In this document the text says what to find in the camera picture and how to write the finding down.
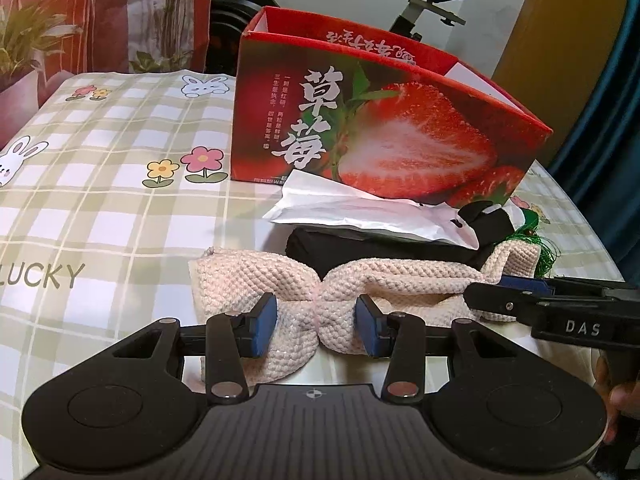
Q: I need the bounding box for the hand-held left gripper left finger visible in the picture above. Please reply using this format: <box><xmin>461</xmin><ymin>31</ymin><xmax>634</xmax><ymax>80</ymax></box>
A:
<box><xmin>112</xmin><ymin>294</ymin><xmax>278</xmax><ymax>406</ymax></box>

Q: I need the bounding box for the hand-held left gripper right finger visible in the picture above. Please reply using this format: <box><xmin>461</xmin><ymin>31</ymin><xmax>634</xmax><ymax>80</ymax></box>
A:
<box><xmin>354</xmin><ymin>294</ymin><xmax>521</xmax><ymax>403</ymax></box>

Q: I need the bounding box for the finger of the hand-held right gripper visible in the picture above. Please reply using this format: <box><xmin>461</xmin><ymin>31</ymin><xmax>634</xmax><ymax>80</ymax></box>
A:
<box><xmin>462</xmin><ymin>282</ymin><xmax>556</xmax><ymax>325</ymax></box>
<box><xmin>499</xmin><ymin>274</ymin><xmax>608</xmax><ymax>298</ymax></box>

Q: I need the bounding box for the pink knitted cloth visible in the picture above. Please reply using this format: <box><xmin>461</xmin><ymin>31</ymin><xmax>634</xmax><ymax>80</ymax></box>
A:
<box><xmin>187</xmin><ymin>240</ymin><xmax>545</xmax><ymax>390</ymax></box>

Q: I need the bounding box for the red strawberry print box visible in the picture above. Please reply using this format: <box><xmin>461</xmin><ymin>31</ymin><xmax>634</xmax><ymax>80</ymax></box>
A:
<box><xmin>230</xmin><ymin>6</ymin><xmax>554</xmax><ymax>209</ymax></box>

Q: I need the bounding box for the person's right hand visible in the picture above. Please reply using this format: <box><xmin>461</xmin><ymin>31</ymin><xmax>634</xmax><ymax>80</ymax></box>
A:
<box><xmin>592</xmin><ymin>356</ymin><xmax>640</xmax><ymax>449</ymax></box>

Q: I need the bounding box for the black and grey glove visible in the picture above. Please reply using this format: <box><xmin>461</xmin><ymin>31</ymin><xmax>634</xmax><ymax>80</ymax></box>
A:
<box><xmin>457</xmin><ymin>200</ymin><xmax>527</xmax><ymax>250</ymax></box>

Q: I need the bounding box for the black cloth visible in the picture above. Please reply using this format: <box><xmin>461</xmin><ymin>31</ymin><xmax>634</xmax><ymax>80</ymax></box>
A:
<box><xmin>285</xmin><ymin>225</ymin><xmax>495</xmax><ymax>282</ymax></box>

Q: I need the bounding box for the white tissue packet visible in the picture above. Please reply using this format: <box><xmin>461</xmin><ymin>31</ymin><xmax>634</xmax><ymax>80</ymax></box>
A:
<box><xmin>262</xmin><ymin>170</ymin><xmax>482</xmax><ymax>252</ymax></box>

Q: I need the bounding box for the blue curtain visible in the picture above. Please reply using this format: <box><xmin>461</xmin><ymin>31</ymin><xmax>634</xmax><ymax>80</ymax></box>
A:
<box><xmin>547</xmin><ymin>0</ymin><xmax>640</xmax><ymax>283</ymax></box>

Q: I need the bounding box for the checked printed tablecloth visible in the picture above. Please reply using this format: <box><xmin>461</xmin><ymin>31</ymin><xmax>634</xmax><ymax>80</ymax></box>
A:
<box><xmin>0</xmin><ymin>70</ymin><xmax>627</xmax><ymax>480</ymax></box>

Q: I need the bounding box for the wooden door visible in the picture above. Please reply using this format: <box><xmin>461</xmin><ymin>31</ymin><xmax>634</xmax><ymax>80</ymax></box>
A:
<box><xmin>492</xmin><ymin>0</ymin><xmax>632</xmax><ymax>162</ymax></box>

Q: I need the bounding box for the printed pink backdrop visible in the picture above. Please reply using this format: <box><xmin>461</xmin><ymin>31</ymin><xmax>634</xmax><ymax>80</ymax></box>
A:
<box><xmin>0</xmin><ymin>0</ymin><xmax>212</xmax><ymax>127</ymax></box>

